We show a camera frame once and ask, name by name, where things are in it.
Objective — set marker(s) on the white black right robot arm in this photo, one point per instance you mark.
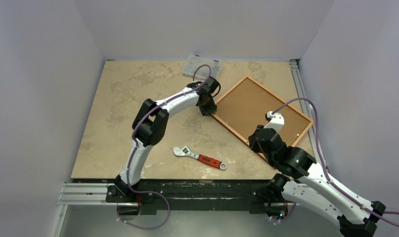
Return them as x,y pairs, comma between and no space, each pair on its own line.
303,180

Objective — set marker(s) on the red handled adjustable wrench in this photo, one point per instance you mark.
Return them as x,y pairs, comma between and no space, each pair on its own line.
186,152

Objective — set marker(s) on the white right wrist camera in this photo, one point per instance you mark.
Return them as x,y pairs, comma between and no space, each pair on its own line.
274,121

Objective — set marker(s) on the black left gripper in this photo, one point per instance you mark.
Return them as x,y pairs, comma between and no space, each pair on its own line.
212,108

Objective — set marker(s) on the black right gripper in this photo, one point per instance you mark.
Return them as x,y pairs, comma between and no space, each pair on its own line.
257,139

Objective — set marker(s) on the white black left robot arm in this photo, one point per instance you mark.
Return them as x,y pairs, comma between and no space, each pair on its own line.
150,125

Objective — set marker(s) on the red wooden photo frame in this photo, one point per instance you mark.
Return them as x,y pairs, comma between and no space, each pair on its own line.
244,106

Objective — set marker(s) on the clear plastic organizer box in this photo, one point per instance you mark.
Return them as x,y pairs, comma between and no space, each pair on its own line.
195,61

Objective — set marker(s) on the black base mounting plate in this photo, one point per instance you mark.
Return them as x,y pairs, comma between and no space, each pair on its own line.
150,195

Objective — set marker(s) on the aluminium rail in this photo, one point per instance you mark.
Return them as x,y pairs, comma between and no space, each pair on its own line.
93,194
307,109

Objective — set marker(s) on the aluminium front rail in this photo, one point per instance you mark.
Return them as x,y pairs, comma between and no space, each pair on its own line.
93,194

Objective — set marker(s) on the aluminium right side rail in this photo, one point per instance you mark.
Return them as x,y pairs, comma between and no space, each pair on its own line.
307,109

